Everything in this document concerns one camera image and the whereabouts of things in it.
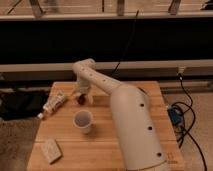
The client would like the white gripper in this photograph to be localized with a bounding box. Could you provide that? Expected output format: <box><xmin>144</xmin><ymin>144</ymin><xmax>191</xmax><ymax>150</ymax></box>
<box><xmin>70</xmin><ymin>85</ymin><xmax>94</xmax><ymax>103</ymax></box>

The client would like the red pepper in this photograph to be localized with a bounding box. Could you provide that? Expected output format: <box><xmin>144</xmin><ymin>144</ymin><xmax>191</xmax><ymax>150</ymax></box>
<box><xmin>77</xmin><ymin>96</ymin><xmax>84</xmax><ymax>105</ymax></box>

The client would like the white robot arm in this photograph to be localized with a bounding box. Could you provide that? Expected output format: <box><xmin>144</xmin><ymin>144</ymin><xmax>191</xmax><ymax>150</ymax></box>
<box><xmin>72</xmin><ymin>58</ymin><xmax>170</xmax><ymax>171</ymax></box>

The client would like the white toothpaste tube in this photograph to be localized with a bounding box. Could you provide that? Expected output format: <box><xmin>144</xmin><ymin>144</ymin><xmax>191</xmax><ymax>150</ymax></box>
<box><xmin>37</xmin><ymin>91</ymin><xmax>68</xmax><ymax>119</ymax></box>

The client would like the beige sponge block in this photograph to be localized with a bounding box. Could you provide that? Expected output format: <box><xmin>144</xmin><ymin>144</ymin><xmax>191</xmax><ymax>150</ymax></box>
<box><xmin>41</xmin><ymin>139</ymin><xmax>62</xmax><ymax>164</ymax></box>

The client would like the blue power adapter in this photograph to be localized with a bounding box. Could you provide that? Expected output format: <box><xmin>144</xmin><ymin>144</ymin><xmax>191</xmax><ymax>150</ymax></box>
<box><xmin>167</xmin><ymin>108</ymin><xmax>182</xmax><ymax>126</ymax></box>

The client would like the black hanging cable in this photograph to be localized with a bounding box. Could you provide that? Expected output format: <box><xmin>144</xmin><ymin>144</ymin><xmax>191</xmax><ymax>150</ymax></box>
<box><xmin>108</xmin><ymin>9</ymin><xmax>140</xmax><ymax>78</ymax></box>

